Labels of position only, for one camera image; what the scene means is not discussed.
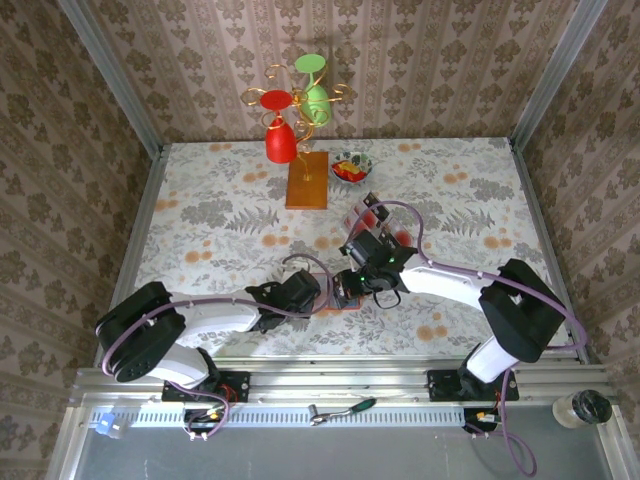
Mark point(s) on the aluminium mounting rail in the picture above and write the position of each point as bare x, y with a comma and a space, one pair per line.
350, 380

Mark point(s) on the red yellow snack packet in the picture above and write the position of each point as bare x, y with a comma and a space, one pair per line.
347, 172

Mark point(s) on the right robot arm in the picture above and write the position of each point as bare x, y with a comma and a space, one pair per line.
520, 315

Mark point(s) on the green wine glass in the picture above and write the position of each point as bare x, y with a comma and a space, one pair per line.
316, 102

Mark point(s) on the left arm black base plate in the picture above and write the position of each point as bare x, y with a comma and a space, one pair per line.
240, 387

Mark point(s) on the floral ceramic bowl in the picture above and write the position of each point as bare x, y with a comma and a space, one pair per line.
367, 162

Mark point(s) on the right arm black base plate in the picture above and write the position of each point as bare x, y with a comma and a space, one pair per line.
440, 387

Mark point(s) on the orange card holder wallet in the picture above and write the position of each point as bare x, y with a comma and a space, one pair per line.
353, 305

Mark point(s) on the floral tablecloth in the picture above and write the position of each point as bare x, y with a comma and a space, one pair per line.
225, 175

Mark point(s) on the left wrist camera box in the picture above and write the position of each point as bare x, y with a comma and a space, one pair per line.
302, 290

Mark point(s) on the red wine glass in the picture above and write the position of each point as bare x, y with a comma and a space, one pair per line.
280, 145

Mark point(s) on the aluminium table side rail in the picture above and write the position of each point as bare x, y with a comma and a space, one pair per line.
139, 225
531, 200

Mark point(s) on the clear jar black lid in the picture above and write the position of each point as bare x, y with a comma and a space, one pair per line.
585, 409

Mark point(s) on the black vip card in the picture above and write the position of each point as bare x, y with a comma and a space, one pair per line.
376, 201
343, 292

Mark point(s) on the aluminium frame post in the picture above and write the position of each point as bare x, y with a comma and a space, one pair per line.
555, 75
110, 75

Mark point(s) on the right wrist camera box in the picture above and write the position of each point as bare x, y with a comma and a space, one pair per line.
365, 250

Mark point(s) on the blue white connector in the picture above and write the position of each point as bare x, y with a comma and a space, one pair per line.
106, 425

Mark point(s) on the red circle card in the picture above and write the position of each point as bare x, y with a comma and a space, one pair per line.
404, 235
369, 218

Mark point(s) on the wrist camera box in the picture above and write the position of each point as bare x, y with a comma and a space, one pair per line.
302, 290
365, 250

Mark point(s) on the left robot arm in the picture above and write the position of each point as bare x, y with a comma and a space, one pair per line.
140, 335

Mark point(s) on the grey metal tray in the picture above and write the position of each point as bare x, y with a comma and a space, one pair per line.
325, 455

